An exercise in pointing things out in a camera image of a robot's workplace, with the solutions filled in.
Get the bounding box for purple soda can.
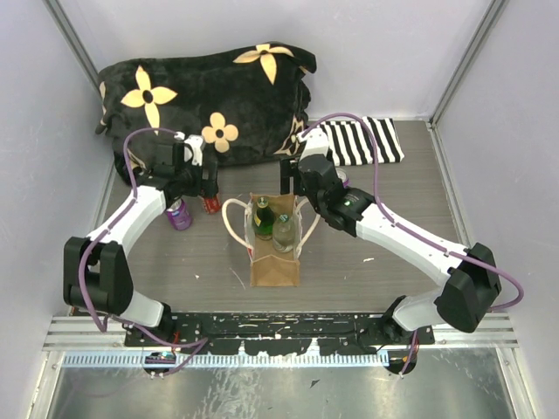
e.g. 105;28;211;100
336;168;349;187

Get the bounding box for red cola can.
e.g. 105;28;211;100
202;195;221;215

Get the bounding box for green glass bottle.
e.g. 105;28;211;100
252;196;275;240

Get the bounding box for clear glass bottle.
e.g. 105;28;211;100
273;214;296;253

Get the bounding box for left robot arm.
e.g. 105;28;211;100
63;135;217;346

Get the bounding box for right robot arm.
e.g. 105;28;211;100
279;155;501;344

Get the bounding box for purple can at left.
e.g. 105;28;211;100
165;198;193;231

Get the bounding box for black white striped cloth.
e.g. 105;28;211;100
320;116;404;167

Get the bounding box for black floral plush blanket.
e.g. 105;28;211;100
95;41;317;182

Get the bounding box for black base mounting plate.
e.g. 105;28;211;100
124;310;436;357

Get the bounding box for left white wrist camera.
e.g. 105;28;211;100
174;132;205;167

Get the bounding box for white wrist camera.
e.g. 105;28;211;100
298;127;329;163
174;132;205;167

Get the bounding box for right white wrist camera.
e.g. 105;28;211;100
298;127;329;163

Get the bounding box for aluminium rail frame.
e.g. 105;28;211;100
43;313;518;374

